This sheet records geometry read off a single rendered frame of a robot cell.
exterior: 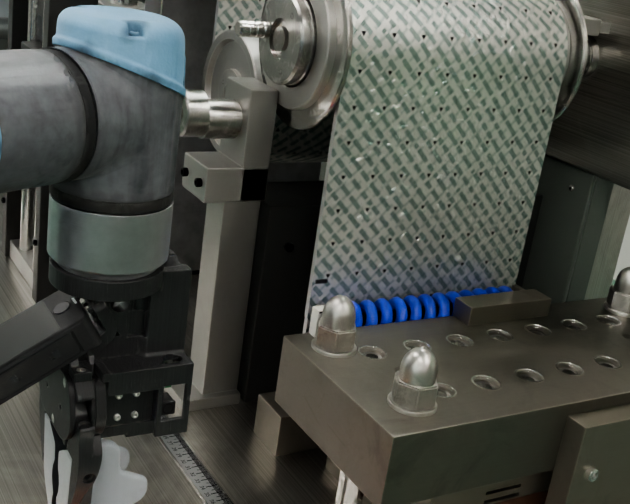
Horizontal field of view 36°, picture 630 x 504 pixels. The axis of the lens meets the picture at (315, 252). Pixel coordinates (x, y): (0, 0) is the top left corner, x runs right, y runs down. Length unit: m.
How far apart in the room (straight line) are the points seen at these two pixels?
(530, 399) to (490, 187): 0.23
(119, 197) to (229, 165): 0.28
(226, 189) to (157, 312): 0.23
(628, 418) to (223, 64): 0.49
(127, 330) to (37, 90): 0.19
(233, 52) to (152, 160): 0.38
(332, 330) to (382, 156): 0.16
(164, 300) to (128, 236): 0.07
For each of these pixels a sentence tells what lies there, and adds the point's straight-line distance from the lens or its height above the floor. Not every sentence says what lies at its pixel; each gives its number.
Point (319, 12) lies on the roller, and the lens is 0.79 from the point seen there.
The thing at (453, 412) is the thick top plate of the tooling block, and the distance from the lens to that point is 0.72.
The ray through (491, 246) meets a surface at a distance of 0.93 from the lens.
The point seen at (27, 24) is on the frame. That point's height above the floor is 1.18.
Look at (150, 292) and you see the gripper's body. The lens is 0.61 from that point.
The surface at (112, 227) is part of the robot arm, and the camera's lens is 0.58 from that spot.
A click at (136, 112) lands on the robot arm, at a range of 0.56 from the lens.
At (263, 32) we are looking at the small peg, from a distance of 0.83.
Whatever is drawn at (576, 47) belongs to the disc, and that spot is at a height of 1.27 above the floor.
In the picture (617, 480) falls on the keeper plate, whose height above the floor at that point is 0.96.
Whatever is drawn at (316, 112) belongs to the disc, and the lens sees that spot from 0.80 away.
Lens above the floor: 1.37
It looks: 20 degrees down
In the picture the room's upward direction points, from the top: 8 degrees clockwise
